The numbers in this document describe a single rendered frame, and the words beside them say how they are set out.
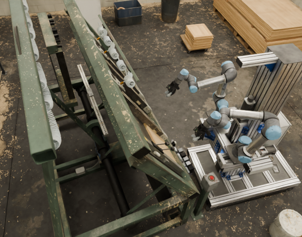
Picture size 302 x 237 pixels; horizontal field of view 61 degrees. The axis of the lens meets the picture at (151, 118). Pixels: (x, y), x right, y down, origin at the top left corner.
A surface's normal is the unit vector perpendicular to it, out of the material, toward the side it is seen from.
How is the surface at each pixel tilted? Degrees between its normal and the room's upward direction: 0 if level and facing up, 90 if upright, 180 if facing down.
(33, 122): 0
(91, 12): 90
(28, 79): 0
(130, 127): 30
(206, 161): 0
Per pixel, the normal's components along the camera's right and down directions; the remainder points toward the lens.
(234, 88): 0.04, -0.66
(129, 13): 0.33, 0.72
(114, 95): -0.43, -0.43
